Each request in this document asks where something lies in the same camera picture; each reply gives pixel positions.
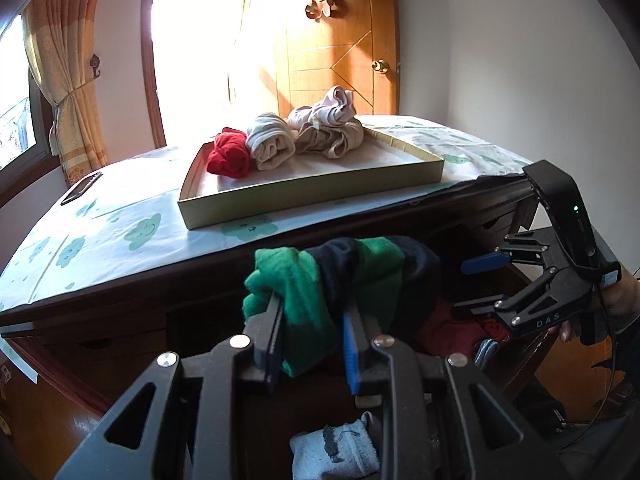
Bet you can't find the beige underwear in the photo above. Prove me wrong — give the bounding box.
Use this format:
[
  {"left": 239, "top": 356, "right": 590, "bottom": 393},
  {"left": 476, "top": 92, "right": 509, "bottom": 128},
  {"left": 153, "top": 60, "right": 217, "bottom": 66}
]
[{"left": 246, "top": 112, "right": 297, "bottom": 171}]

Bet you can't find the yellow patterned curtain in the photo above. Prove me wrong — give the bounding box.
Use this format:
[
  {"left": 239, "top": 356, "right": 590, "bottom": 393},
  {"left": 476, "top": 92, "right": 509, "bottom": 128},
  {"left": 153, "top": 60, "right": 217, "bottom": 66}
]
[{"left": 22, "top": 0, "right": 121, "bottom": 186}]

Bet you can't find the tan underwear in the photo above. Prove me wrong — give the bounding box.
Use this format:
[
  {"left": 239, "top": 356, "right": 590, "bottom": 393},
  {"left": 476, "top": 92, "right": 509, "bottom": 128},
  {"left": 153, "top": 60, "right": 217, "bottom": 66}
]
[{"left": 295, "top": 121, "right": 365, "bottom": 160}]

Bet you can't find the dark wooden drawer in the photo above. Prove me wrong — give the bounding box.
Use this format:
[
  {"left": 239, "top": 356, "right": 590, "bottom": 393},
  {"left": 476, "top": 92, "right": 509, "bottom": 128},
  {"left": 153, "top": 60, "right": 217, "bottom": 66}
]
[{"left": 165, "top": 220, "right": 561, "bottom": 480}]

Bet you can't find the striped cloth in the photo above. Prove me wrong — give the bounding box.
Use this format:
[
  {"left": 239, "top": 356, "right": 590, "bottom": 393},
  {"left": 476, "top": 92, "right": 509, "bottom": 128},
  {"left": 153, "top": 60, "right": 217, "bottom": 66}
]
[{"left": 472, "top": 337, "right": 501, "bottom": 368}]

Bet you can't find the wooden door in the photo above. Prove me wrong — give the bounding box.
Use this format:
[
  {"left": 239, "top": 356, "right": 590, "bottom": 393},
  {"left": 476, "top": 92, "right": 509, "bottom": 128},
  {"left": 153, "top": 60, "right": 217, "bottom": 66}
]
[{"left": 272, "top": 0, "right": 401, "bottom": 116}]

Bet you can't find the green and navy underwear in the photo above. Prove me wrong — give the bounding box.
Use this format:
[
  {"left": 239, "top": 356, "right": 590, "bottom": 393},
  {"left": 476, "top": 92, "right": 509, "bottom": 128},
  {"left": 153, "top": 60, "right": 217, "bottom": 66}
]
[{"left": 242, "top": 236, "right": 441, "bottom": 378}]

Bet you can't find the red underwear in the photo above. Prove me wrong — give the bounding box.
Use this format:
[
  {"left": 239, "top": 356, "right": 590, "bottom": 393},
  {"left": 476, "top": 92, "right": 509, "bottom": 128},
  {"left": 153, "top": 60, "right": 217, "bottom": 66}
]
[{"left": 206, "top": 127, "right": 251, "bottom": 179}]

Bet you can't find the cloud print tablecloth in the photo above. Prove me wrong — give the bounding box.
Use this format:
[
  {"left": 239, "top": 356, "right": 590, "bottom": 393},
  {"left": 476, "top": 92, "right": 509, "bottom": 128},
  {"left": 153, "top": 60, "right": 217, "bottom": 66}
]
[{"left": 0, "top": 115, "right": 526, "bottom": 313}]

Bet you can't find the dark framed window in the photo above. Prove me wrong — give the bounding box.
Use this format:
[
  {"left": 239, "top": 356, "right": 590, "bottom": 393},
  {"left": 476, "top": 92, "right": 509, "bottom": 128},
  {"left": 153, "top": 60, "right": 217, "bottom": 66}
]
[{"left": 0, "top": 10, "right": 51, "bottom": 171}]

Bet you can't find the pale pink underwear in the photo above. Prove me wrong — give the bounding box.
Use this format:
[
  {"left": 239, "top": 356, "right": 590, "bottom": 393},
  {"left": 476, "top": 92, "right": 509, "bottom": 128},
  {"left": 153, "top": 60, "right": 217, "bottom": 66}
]
[{"left": 287, "top": 86, "right": 357, "bottom": 128}]

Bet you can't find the black phone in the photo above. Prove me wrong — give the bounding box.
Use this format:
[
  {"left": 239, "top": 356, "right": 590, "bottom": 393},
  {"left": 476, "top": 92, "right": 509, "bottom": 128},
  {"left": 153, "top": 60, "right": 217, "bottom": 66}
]
[{"left": 60, "top": 171, "right": 103, "bottom": 206}]

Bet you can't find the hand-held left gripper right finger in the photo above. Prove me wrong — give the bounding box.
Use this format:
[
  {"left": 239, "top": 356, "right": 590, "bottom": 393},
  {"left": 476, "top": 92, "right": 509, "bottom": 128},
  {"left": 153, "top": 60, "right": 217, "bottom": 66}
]
[{"left": 342, "top": 305, "right": 571, "bottom": 480}]

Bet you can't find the shallow cardboard box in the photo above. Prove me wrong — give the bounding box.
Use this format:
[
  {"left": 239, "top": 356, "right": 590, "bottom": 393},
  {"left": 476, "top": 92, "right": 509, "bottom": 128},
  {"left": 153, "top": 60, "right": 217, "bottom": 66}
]
[{"left": 178, "top": 127, "right": 445, "bottom": 231}]

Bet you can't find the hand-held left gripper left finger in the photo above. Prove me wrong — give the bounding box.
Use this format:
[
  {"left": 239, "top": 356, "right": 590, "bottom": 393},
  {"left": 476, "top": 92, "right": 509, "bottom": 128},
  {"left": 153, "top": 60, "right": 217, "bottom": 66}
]
[{"left": 52, "top": 295, "right": 286, "bottom": 480}]

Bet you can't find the person's right hand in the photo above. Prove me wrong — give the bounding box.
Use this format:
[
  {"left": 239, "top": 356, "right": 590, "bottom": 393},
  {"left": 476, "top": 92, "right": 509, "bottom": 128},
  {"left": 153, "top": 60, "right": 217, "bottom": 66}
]
[{"left": 600, "top": 266, "right": 640, "bottom": 333}]

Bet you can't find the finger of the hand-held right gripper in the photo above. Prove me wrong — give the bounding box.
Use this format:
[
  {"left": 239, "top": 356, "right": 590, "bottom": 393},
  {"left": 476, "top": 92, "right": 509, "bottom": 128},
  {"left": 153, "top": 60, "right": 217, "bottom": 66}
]
[
  {"left": 454, "top": 267, "right": 591, "bottom": 338},
  {"left": 461, "top": 230, "right": 563, "bottom": 276}
]

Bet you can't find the grey sock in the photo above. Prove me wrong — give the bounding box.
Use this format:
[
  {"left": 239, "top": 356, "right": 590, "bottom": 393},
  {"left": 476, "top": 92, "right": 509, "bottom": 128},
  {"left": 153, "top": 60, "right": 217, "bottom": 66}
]
[{"left": 290, "top": 411, "right": 381, "bottom": 480}]

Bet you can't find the dark wooden desk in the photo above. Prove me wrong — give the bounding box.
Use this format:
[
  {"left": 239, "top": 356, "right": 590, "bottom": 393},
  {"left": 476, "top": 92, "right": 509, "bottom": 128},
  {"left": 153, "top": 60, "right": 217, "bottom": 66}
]
[{"left": 0, "top": 175, "right": 561, "bottom": 411}]

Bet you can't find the black cable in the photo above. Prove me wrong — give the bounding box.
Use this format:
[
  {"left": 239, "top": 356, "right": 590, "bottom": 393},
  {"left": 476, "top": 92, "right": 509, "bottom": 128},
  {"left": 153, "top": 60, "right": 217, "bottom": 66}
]
[{"left": 565, "top": 305, "right": 640, "bottom": 441}]

